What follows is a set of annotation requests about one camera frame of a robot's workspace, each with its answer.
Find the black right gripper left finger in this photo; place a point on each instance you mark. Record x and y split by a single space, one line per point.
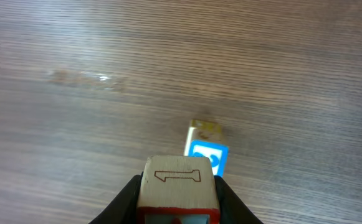
122 209

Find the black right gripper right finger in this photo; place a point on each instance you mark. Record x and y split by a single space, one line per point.
232 209

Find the red A wooden block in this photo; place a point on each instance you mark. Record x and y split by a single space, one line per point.
178 189

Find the blue letter wooden block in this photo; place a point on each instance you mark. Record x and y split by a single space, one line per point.
215 152

